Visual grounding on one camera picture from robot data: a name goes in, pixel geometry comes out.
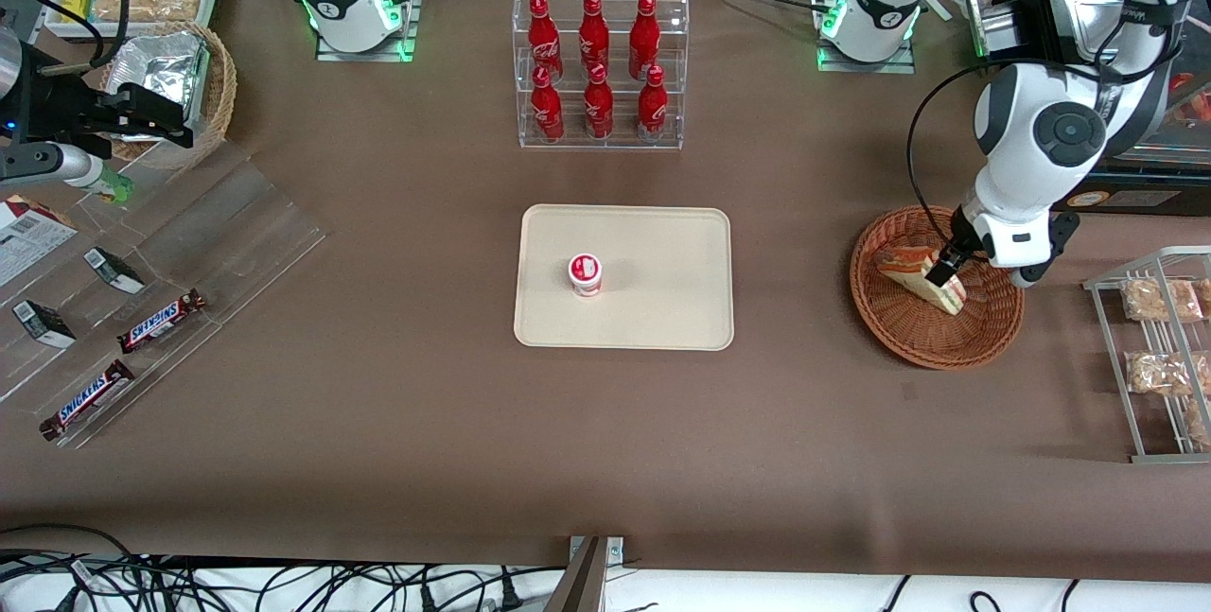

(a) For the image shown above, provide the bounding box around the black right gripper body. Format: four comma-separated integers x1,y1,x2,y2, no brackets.
17,52,119,138

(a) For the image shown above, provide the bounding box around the triangular sandwich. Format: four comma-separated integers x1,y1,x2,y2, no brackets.
872,243,968,316

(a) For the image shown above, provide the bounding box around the light wicker basket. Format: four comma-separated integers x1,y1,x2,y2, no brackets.
99,21,237,170

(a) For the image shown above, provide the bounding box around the brown wicker basket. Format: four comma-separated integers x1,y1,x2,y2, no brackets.
849,205,1026,371

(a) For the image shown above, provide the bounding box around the beige plastic tray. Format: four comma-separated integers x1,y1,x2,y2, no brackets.
513,204,735,351

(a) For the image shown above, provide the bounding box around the green plastic bottle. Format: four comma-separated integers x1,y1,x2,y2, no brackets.
90,167,135,204

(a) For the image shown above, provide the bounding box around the clear acrylic display stand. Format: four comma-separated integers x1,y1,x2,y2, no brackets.
0,141,327,450

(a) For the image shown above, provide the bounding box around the red white carton box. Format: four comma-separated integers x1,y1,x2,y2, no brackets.
0,196,79,289

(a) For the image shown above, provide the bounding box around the small black white box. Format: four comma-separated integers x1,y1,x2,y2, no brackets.
12,300,77,349
83,247,146,295

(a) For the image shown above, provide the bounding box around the black display appliance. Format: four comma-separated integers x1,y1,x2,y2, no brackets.
1067,44,1211,216

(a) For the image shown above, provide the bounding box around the brown snickers bar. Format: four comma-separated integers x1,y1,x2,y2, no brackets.
116,289,207,354
39,359,136,443

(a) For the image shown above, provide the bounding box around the black box silver interior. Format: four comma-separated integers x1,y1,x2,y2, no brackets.
965,0,1132,66

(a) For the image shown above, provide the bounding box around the red cola bottle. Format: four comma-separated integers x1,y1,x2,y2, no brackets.
527,0,564,83
637,65,669,142
583,63,615,140
579,0,611,79
629,0,660,81
530,66,566,143

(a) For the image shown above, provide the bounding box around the clear acrylic bottle rack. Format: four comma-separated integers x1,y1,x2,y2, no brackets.
513,0,690,151

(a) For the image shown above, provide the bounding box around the red white yogurt cup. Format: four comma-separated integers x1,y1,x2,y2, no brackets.
568,254,605,298

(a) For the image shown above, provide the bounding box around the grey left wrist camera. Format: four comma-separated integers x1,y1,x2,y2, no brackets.
1010,211,1081,289

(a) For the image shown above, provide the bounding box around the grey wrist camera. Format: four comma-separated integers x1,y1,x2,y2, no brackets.
1010,211,1081,289
0,143,107,189

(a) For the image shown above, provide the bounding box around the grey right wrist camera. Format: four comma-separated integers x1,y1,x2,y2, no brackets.
0,143,107,189

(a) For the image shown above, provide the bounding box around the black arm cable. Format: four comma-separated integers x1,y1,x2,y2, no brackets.
906,61,1004,249

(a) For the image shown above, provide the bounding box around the grey metal wire rack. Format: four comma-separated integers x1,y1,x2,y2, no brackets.
1083,246,1211,464

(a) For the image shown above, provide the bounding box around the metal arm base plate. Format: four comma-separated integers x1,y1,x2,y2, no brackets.
814,0,917,75
315,0,419,63

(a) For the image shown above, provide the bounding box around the silver metal bracket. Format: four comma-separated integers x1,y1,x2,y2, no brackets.
570,536,625,569

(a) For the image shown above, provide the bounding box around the dark metal post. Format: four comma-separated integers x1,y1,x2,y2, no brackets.
547,536,609,612

